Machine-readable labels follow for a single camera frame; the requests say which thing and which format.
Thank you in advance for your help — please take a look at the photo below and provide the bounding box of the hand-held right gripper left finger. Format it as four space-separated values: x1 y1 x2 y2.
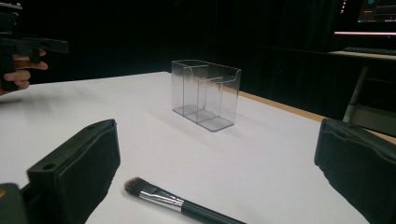
20 119 121 224

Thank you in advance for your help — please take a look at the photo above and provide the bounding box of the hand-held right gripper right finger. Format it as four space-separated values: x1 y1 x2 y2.
314 117 396 224

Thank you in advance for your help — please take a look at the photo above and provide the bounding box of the black makeup brush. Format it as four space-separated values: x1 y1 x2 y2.
123 176 248 224

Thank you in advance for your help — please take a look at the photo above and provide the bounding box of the clear plastic organizer box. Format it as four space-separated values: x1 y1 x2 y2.
171 59 243 133

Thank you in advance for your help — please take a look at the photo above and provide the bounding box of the side desk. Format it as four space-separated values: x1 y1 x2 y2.
328 50 396 138

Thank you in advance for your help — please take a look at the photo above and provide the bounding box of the black keyboard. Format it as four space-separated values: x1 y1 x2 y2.
342 46 396 56

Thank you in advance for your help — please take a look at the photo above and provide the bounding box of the computer monitor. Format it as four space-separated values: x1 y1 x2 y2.
333 0 396 36

